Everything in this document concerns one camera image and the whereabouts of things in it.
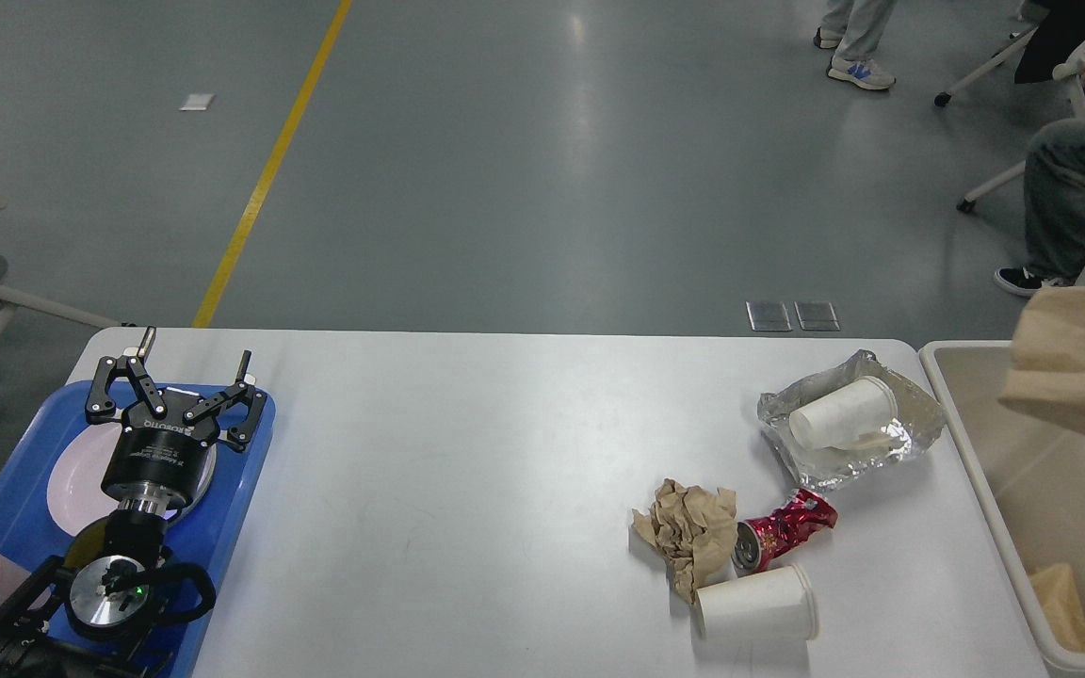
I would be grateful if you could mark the floor socket plate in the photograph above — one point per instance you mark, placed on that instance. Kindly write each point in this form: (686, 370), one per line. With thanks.
(817, 316)
(768, 316)

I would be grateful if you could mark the pink plate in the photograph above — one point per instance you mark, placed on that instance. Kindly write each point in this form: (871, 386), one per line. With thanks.
(74, 492)

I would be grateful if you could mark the right floor socket plate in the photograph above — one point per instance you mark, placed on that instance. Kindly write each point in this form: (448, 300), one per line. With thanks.
(817, 316)

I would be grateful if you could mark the brown paper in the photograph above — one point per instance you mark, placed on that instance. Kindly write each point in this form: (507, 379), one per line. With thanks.
(1055, 587)
(693, 529)

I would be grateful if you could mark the light green plate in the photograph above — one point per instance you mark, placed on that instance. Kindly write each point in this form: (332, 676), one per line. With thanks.
(203, 484)

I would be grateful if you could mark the white plastic bin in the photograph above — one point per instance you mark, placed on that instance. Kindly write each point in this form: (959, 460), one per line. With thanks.
(1029, 477)

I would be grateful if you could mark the standing person in black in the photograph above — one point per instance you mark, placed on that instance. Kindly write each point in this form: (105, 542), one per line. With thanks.
(852, 31)

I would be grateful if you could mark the white container in foil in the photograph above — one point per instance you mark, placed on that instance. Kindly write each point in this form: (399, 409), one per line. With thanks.
(852, 417)

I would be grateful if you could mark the dark teal mug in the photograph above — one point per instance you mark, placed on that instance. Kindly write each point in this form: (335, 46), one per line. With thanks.
(87, 546)

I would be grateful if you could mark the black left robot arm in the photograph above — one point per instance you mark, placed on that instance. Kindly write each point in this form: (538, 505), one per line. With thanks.
(119, 512)

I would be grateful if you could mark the red snack wrapper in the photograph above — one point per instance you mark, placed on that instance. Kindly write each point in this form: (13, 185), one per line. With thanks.
(761, 540)

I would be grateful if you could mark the aluminium foil tray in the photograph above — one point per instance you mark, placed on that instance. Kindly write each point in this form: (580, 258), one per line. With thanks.
(913, 431)

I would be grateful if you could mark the white paper cup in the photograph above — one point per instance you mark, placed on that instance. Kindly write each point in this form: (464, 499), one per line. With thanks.
(775, 604)

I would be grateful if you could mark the crumpled brown paper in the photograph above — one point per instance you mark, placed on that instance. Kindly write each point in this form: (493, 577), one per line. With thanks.
(693, 529)

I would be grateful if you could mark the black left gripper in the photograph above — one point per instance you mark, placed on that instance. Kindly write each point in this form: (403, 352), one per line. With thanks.
(161, 461)

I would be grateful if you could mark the blue plastic tray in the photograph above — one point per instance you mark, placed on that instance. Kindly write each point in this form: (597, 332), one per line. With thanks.
(141, 609)

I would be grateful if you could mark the left floor socket plate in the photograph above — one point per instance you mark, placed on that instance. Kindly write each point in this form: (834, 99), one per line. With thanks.
(768, 316)

